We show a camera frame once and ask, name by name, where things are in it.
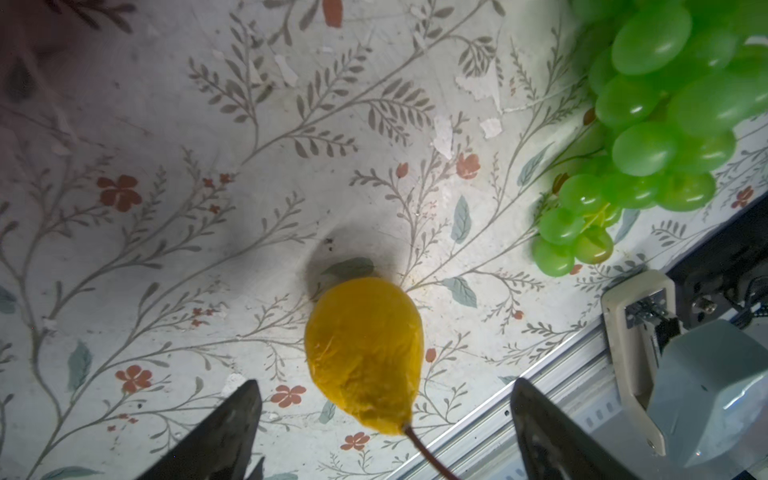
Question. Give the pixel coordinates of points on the green fake grape bunch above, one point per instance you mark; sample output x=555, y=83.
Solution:
x=671, y=84

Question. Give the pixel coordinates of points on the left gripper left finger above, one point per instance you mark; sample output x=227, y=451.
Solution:
x=221, y=446

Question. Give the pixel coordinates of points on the yellow fake lemon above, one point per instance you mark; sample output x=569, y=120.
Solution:
x=364, y=343

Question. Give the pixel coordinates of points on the light blue rail bracket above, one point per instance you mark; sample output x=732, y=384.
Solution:
x=692, y=393

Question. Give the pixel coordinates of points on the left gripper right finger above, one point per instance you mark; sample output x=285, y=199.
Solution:
x=552, y=445

